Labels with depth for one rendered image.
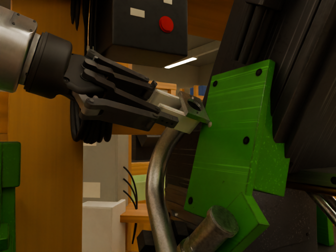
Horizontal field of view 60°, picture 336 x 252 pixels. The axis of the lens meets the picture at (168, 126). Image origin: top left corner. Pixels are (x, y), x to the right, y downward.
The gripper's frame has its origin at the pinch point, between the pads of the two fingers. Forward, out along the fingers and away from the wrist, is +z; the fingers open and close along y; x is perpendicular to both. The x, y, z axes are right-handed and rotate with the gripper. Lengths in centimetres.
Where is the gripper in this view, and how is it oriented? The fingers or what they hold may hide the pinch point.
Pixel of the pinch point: (173, 111)
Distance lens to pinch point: 43.9
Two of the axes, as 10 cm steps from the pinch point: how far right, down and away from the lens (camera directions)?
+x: -5.1, 6.9, 5.1
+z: 8.4, 2.8, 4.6
